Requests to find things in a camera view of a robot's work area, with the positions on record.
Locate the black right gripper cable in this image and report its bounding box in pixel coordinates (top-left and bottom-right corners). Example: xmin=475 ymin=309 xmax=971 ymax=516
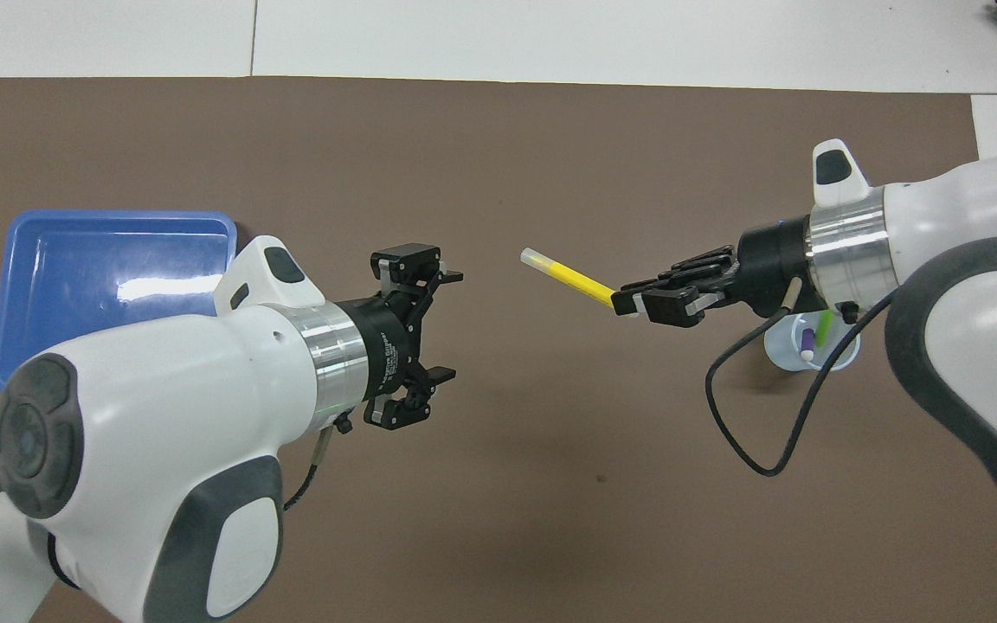
xmin=705 ymin=277 xmax=897 ymax=478

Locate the brown table mat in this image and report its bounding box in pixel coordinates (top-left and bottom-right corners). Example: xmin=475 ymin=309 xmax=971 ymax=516
xmin=0 ymin=76 xmax=997 ymax=623

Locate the translucent plastic cup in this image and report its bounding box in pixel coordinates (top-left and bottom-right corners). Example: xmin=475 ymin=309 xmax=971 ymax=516
xmin=763 ymin=310 xmax=861 ymax=373

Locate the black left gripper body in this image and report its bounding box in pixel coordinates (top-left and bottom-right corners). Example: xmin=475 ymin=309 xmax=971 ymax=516
xmin=343 ymin=291 xmax=423 ymax=406

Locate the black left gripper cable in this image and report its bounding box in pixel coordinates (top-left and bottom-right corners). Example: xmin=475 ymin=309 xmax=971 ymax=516
xmin=282 ymin=428 xmax=335 ymax=511

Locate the yellow marker pen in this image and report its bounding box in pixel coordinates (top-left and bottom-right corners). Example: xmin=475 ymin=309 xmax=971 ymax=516
xmin=520 ymin=247 xmax=625 ymax=311

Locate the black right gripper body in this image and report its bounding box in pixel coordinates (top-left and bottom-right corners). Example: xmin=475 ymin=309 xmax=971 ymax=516
xmin=736 ymin=221 xmax=818 ymax=317

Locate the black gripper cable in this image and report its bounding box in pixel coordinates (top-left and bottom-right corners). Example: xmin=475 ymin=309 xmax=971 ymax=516
xmin=282 ymin=428 xmax=335 ymax=511
xmin=705 ymin=277 xmax=897 ymax=478

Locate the blue plastic tray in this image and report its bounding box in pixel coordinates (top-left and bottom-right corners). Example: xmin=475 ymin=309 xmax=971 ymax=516
xmin=0 ymin=210 xmax=238 ymax=392

